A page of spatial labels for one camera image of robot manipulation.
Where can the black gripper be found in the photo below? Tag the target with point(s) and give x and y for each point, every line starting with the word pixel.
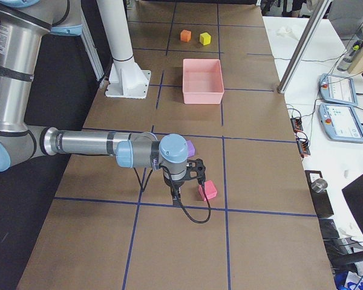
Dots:
pixel 172 183

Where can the orange foam block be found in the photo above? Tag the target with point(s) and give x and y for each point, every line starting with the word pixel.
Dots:
pixel 185 35

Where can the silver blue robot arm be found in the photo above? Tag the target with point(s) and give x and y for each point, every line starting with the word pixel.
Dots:
pixel 22 26

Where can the purple foam block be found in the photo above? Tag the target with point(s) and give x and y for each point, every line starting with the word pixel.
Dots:
pixel 191 148

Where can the aluminium frame post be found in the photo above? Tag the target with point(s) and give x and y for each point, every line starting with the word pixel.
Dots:
pixel 303 43

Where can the lower orange circuit board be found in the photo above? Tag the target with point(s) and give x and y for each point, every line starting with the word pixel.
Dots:
pixel 303 146

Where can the small metal cup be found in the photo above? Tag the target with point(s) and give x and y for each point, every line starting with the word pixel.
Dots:
pixel 319 185

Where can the lower teach pendant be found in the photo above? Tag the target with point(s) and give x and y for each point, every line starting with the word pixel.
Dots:
pixel 340 123

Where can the upper teach pendant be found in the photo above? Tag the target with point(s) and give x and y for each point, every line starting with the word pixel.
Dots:
pixel 337 89

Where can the yellow foam block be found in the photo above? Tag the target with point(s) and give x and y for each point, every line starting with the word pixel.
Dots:
pixel 205 38

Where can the upper orange circuit board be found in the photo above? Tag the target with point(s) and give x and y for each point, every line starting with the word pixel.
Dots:
pixel 297 124

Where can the orange circuit board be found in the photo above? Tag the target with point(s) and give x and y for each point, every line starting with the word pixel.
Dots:
pixel 303 146
pixel 297 124

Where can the red foam block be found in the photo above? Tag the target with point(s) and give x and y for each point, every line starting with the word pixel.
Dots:
pixel 210 189

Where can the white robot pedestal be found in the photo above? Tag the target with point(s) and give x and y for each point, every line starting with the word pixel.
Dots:
pixel 127 79

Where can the pink plastic bin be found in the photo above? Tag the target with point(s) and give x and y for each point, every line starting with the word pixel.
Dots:
pixel 202 82

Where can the black box under cup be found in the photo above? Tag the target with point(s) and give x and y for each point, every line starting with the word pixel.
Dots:
pixel 321 200

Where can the teach pendant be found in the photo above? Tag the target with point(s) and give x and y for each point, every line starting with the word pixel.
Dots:
pixel 337 89
pixel 340 123

